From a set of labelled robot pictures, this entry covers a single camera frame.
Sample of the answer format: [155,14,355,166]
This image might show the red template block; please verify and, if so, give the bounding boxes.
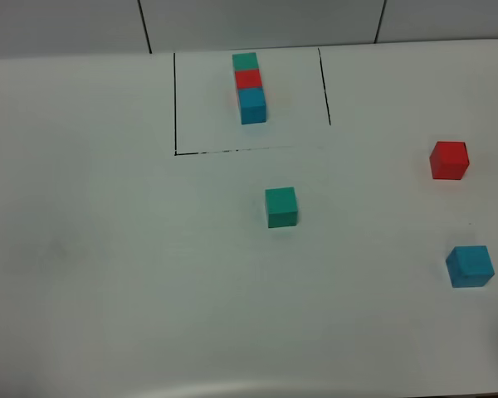
[235,69,262,90]

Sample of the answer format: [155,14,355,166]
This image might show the blue template block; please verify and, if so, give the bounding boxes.
[237,87,267,124]

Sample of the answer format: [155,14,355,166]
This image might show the green template block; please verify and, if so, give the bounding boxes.
[232,52,259,72]

